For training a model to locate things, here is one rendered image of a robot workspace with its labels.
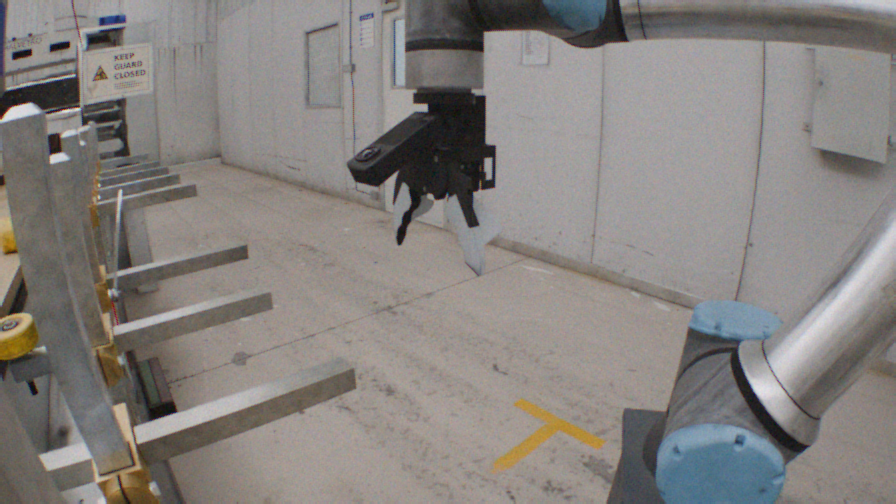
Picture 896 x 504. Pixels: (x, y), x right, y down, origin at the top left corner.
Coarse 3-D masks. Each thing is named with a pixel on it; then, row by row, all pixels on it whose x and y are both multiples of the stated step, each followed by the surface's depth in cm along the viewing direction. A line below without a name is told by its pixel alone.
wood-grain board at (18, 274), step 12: (0, 192) 164; (0, 204) 130; (0, 216) 108; (0, 252) 72; (12, 252) 72; (0, 264) 65; (12, 264) 65; (0, 276) 59; (12, 276) 60; (0, 288) 54; (12, 288) 57; (0, 300) 50; (12, 300) 56; (0, 312) 47
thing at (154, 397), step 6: (144, 360) 75; (144, 366) 73; (144, 372) 71; (150, 372) 71; (144, 378) 69; (150, 378) 69; (150, 384) 68; (150, 390) 66; (156, 390) 66; (150, 396) 65; (156, 396) 65; (156, 402) 63
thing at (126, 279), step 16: (192, 256) 82; (208, 256) 84; (224, 256) 86; (240, 256) 89; (128, 272) 74; (144, 272) 76; (160, 272) 78; (176, 272) 80; (192, 272) 83; (128, 288) 74
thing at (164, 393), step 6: (150, 360) 75; (156, 360) 75; (150, 366) 73; (156, 366) 73; (156, 372) 71; (156, 378) 70; (162, 378) 70; (156, 384) 68; (162, 384) 68; (162, 390) 67; (168, 390) 67; (162, 396) 65; (168, 396) 65; (162, 402) 64
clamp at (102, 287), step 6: (102, 270) 72; (102, 276) 69; (102, 282) 67; (96, 288) 64; (102, 288) 66; (108, 288) 70; (102, 294) 65; (108, 294) 67; (102, 300) 65; (108, 300) 66; (102, 306) 65; (108, 306) 66; (102, 312) 65
